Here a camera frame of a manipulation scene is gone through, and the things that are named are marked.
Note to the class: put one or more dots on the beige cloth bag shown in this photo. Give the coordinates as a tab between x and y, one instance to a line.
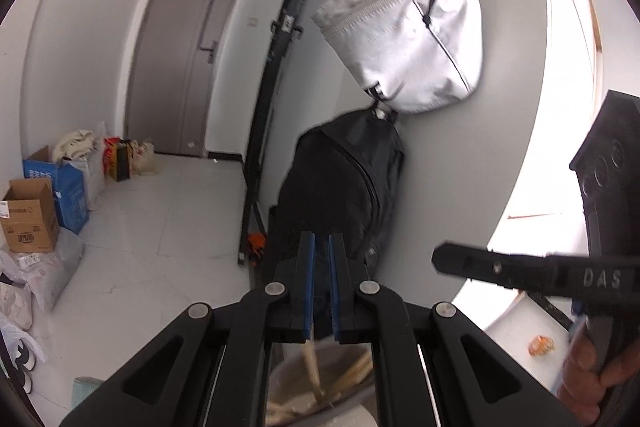
84	150

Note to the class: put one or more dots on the brown cardboard box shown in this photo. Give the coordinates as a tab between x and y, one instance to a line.
28	218

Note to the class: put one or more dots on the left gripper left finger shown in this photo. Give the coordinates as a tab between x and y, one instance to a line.
298	275

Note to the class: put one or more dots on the white utensil holder grey insert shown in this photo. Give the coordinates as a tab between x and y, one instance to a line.
288	384

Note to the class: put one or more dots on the red yellow shopping bag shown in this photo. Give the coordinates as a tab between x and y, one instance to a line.
117	158

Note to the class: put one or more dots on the right hand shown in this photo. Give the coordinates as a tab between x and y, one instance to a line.
582	388

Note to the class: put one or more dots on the black folded metal stand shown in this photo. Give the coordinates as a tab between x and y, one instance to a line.
285	29

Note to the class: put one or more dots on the white sling bag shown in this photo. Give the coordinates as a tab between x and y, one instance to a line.
414	56

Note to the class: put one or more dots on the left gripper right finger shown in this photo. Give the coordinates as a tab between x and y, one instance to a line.
342	291

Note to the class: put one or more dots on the black white sneakers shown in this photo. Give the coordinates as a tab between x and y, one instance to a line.
24	361

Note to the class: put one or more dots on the chopsticks bundle in holder side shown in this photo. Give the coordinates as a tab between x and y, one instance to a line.
347	382

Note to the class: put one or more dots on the grey plastic parcel bag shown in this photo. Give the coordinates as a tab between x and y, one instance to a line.
45	275

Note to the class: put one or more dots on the white plastic bag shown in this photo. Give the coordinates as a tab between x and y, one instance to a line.
17	319

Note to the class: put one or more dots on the black backpack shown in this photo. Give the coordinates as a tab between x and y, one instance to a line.
344	178

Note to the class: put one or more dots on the grey door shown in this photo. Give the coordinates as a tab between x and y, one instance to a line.
173	73

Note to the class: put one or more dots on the blue cardboard box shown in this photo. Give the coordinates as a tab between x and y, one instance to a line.
68	188

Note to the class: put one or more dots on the chopsticks bundle in holder back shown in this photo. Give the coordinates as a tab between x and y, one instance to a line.
321	394

